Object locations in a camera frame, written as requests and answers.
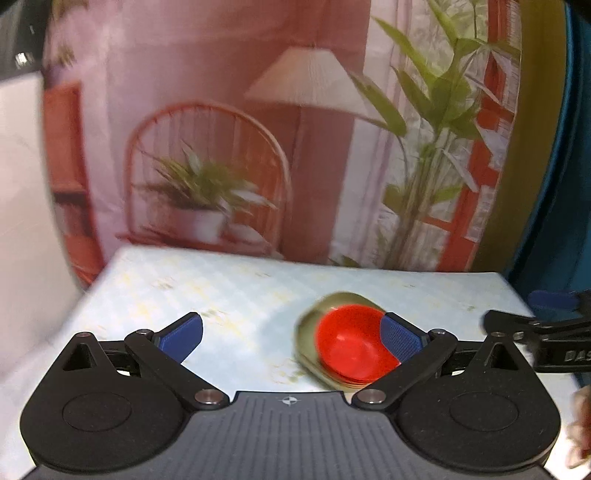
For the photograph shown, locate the floral checked tablecloth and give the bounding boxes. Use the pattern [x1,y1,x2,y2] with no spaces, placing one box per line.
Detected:
[0,244,580,480]

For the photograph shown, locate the green square plate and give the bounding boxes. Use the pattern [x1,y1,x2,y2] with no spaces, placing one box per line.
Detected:
[295,292,386,394]

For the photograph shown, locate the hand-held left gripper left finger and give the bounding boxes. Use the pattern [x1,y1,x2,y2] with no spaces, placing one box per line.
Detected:
[62,311,230,411]

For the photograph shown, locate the person's right hand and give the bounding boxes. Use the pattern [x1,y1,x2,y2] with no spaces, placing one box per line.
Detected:
[566,391,591,468]

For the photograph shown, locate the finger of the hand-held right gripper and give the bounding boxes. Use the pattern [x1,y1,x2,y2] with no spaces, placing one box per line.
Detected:
[527,289,591,313]
[481,310,544,343]

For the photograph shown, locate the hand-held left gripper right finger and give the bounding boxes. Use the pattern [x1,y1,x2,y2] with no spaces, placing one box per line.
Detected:
[352,311,537,411]

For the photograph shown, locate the printed backdrop cloth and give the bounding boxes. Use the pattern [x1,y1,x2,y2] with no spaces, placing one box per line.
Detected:
[41,0,563,291]

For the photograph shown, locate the dark blue curtain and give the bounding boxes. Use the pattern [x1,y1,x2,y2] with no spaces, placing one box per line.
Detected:
[501,0,591,305]

